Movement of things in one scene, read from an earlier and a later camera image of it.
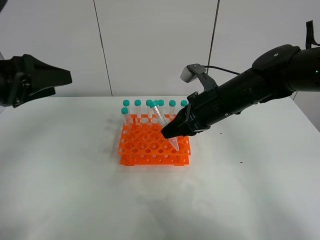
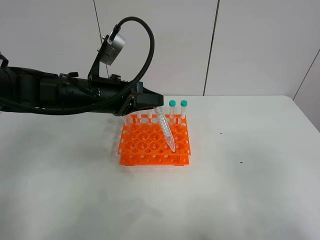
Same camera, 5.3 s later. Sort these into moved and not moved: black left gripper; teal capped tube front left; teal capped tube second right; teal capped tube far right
Moved: black left gripper
Not moved: teal capped tube front left; teal capped tube far right; teal capped tube second right
